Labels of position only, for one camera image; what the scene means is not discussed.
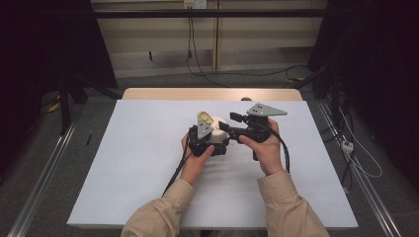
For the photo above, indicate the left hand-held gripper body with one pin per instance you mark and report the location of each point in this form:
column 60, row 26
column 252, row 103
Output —
column 201, row 144

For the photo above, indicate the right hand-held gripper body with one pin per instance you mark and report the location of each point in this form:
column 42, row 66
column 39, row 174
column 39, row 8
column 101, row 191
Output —
column 257, row 130

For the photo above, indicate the person's left hand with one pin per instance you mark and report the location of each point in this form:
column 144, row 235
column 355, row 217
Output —
column 192, row 168

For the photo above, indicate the person's right hand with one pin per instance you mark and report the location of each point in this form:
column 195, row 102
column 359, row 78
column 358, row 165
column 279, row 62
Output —
column 270, row 154

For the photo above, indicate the wooden table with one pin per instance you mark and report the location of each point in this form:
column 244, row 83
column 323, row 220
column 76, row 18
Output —
column 210, row 94

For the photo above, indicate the white table sheet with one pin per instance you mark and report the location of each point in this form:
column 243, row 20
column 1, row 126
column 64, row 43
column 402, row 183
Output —
column 138, row 158

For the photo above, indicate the black metal stand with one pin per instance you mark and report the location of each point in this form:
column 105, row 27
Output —
column 64, row 105
column 335, row 98

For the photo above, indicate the white power strip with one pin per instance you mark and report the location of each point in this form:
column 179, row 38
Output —
column 347, row 145

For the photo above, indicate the small black floor object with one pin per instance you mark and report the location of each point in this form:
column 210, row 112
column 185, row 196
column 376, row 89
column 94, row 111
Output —
column 88, row 140

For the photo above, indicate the black curtain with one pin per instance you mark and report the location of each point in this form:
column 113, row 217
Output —
column 49, row 39
column 372, row 49

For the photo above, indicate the yellow floor tape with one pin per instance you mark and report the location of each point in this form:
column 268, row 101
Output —
column 54, row 107

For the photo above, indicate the black horizontal frame bar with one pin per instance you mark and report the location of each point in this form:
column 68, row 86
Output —
column 210, row 13

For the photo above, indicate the white wall socket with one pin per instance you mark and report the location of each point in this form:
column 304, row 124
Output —
column 195, row 3

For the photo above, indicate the aluminium floor rail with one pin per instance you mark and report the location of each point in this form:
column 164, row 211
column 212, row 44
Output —
column 369, row 187
column 39, row 184

